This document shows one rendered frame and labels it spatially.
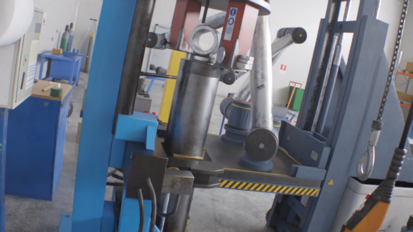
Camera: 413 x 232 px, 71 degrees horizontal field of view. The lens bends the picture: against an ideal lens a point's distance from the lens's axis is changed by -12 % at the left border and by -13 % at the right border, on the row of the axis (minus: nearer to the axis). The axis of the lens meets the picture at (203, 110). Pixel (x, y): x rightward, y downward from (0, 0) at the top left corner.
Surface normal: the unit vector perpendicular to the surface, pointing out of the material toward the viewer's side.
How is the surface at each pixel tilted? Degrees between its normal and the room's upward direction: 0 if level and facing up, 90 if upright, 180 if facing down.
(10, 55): 90
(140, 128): 90
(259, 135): 85
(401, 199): 90
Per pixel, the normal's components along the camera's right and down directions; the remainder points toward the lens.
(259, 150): -0.21, 0.13
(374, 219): -0.48, 0.05
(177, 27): -0.69, -0.02
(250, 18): 0.70, 0.27
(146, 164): 0.26, 0.22
